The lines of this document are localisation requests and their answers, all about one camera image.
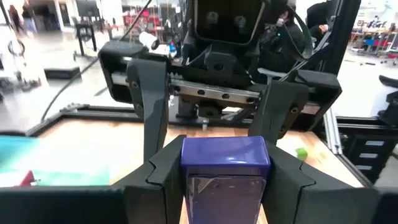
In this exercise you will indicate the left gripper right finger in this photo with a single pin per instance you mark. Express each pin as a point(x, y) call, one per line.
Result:
point(311, 202)

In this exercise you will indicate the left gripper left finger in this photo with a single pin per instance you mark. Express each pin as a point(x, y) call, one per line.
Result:
point(140, 199)

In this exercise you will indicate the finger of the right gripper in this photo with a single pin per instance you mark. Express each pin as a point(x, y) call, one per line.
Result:
point(152, 102)
point(280, 109)

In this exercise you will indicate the glossy purple box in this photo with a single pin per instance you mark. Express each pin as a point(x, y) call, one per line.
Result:
point(224, 155)

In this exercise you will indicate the red box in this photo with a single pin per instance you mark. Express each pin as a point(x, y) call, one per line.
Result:
point(27, 180)

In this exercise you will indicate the black office chair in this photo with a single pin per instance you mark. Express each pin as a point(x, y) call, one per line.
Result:
point(390, 81)

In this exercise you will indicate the green and white charger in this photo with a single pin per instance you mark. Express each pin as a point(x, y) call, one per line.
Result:
point(301, 153)

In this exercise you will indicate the white cylindrical object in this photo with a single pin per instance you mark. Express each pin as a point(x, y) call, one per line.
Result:
point(147, 40)

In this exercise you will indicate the black cabinet with labels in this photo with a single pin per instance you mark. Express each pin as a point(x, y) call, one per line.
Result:
point(351, 146)

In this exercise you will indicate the black stool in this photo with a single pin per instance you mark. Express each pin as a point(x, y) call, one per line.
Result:
point(85, 28)

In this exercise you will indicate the translucent green plastic bin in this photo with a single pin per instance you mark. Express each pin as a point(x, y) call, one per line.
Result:
point(12, 149)

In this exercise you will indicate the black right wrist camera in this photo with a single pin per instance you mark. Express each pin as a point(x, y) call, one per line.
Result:
point(230, 21)

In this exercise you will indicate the silver aluminium extrusion post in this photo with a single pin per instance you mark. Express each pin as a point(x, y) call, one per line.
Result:
point(332, 130)

